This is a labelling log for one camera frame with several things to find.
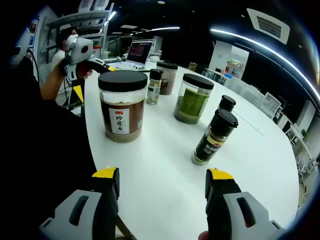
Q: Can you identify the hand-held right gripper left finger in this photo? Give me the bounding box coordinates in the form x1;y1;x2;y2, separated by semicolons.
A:
39;166;124;240

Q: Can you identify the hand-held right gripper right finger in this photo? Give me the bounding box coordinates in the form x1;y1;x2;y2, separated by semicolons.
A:
204;167;288;240

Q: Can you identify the brown label ingredient jar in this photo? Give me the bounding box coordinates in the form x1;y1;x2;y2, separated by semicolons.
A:
97;70;148;143

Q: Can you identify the white label condiment bottle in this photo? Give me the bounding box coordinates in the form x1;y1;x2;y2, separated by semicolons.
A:
146;68;164;105

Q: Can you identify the maroon ingredient jar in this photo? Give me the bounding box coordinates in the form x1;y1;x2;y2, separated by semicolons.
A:
156;61;179;96

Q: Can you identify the black label condiment bottle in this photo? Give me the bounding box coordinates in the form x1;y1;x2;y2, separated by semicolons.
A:
191;108;239;166

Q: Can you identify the green label ingredient jar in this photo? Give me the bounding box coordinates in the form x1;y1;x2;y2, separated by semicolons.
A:
173;73;215;125

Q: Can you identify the beige label condiment bottle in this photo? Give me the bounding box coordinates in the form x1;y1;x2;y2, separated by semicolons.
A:
217;94;237;113

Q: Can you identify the person's left hand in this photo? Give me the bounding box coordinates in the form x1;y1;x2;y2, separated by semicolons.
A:
74;63;94;81

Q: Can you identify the white metal shelf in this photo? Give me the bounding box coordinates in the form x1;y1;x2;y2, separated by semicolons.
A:
44;14;111;63

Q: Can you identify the open laptop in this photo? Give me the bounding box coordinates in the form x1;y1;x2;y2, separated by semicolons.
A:
109;39;154;73

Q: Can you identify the stack of white containers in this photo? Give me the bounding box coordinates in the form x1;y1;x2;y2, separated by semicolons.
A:
93;0;115;11
78;0;95;12

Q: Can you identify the white chest device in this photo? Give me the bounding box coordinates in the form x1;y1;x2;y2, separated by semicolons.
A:
8;27;32;68

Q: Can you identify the person's black clothing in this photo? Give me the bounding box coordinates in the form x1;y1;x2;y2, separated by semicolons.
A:
0;57;97;240

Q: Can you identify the short ceiling light strip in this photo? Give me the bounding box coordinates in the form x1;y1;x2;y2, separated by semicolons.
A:
134;26;181;35

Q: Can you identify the white table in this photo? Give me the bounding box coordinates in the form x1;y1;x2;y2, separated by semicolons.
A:
82;59;301;240

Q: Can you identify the white chair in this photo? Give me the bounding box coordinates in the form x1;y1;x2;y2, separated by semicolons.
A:
261;91;283;120

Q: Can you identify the colourful display shelf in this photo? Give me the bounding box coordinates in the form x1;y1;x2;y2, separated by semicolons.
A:
223;58;245;80

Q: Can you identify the curved ceiling light strip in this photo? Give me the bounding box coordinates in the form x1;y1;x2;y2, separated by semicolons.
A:
209;28;320;101

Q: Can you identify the ceiling air vent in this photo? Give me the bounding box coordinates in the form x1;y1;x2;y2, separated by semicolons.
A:
246;8;291;45

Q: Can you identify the blue wall poster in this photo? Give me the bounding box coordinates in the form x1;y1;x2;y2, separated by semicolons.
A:
28;13;41;48

